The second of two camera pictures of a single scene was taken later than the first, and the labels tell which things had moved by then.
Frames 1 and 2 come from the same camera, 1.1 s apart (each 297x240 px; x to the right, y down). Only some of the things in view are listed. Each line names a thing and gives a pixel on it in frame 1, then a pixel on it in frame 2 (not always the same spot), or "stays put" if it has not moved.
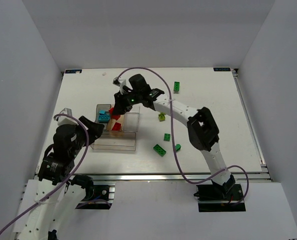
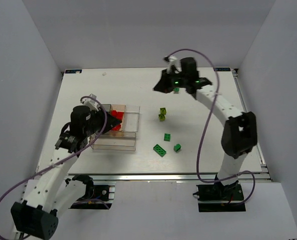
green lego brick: (177, 147) stays put
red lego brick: (117, 127) stays put
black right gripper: (123, 99) -> (168, 81)
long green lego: (159, 150) stays put
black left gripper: (83, 128) -> (103, 122)
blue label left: (72, 71) stays put
